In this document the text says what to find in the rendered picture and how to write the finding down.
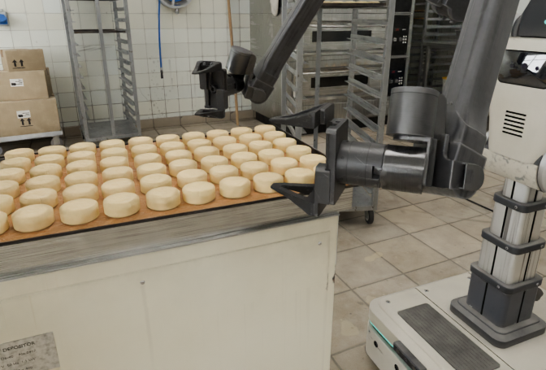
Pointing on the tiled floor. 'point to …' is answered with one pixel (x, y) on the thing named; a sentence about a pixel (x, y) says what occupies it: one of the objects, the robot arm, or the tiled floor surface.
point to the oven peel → (228, 3)
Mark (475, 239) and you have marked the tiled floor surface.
